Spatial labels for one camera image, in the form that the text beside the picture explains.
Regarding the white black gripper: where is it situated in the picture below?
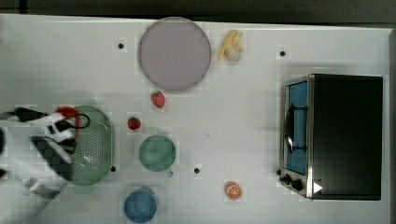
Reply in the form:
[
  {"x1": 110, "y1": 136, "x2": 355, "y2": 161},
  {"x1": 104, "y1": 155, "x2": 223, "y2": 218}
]
[{"x1": 1, "y1": 107, "x2": 76, "y2": 143}]

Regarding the red ketchup bottle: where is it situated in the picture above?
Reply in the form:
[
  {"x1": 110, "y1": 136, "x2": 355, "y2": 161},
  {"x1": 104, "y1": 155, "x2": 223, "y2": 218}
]
[{"x1": 56, "y1": 106, "x2": 80, "y2": 137}]

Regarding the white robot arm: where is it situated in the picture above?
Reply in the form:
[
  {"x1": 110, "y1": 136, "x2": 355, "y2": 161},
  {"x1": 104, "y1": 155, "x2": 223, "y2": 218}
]
[{"x1": 1, "y1": 107, "x2": 75, "y2": 224}]

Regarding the green oval strainer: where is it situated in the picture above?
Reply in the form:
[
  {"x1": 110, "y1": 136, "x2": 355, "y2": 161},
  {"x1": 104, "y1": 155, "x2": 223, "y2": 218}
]
[{"x1": 72, "y1": 105, "x2": 114, "y2": 187}]

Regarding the red toy strawberry lower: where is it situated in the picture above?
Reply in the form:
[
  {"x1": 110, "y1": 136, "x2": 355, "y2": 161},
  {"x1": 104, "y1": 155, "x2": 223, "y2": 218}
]
[{"x1": 128, "y1": 117, "x2": 141, "y2": 131}]

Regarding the red toy strawberry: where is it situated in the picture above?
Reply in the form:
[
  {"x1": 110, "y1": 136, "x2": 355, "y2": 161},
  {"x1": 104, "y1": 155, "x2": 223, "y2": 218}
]
[
  {"x1": 150, "y1": 91, "x2": 166, "y2": 108},
  {"x1": 128, "y1": 117, "x2": 141, "y2": 131}
]

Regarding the green mug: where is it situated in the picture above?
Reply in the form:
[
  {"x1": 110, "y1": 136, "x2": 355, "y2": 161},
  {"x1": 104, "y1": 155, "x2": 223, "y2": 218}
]
[{"x1": 139, "y1": 135, "x2": 177, "y2": 177}]

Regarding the red toy strawberry upper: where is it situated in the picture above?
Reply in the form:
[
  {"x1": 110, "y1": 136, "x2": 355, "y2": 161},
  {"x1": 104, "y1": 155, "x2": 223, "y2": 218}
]
[{"x1": 150, "y1": 91, "x2": 166, "y2": 108}]

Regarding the blue cup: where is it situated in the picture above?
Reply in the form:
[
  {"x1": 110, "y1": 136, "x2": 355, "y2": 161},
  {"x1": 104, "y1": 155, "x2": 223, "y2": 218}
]
[{"x1": 123, "y1": 187, "x2": 158, "y2": 224}]

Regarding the grey round plate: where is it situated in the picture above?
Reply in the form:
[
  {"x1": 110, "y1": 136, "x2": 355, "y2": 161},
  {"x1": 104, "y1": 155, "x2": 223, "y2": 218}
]
[{"x1": 138, "y1": 17, "x2": 211, "y2": 91}]

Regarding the orange slice toy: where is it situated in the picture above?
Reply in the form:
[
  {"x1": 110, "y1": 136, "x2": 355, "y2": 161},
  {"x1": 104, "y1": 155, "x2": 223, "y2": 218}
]
[{"x1": 224, "y1": 181, "x2": 243, "y2": 201}]

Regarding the yellow toy banana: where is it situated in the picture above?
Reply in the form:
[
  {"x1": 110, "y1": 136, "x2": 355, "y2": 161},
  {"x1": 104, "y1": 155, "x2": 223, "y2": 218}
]
[{"x1": 218, "y1": 30, "x2": 244, "y2": 62}]

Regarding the silver black toaster oven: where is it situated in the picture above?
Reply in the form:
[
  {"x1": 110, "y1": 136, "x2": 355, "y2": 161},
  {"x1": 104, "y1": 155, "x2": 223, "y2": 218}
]
[{"x1": 276, "y1": 74, "x2": 383, "y2": 201}]

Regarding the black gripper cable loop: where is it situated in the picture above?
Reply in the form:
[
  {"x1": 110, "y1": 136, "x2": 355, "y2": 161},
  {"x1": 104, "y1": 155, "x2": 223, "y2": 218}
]
[{"x1": 62, "y1": 113, "x2": 91, "y2": 130}]

